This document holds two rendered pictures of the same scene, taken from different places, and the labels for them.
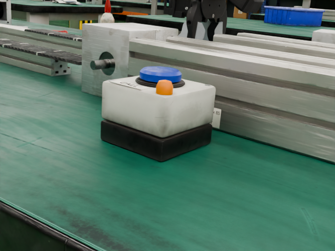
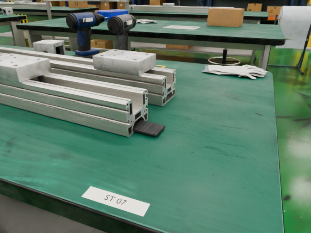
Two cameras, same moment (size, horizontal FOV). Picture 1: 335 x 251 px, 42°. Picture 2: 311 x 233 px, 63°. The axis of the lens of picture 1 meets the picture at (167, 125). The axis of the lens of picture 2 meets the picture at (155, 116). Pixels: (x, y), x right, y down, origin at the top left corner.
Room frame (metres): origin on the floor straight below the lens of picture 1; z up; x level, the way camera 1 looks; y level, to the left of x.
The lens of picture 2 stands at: (-0.43, -0.53, 1.08)
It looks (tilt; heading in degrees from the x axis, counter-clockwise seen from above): 27 degrees down; 348
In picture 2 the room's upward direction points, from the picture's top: straight up
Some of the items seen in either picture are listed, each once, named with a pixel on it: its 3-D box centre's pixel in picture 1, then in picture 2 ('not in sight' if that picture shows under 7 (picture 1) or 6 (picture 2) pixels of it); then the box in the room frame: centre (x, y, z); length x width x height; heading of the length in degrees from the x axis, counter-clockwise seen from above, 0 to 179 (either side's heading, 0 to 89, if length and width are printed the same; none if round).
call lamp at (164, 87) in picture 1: (164, 86); not in sight; (0.37, 0.00, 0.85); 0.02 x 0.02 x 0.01
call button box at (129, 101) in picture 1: (163, 110); not in sight; (0.42, 0.00, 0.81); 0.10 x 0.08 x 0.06; 142
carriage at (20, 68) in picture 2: not in sight; (16, 71); (0.34, -0.29, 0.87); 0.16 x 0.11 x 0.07; 52
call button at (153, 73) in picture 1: (160, 78); not in sight; (0.41, 0.01, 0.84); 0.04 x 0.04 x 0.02
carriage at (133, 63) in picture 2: not in sight; (125, 65); (0.34, -0.60, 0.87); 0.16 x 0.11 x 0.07; 52
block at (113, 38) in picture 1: (123, 61); not in sight; (0.61, 0.07, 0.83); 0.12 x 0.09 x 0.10; 142
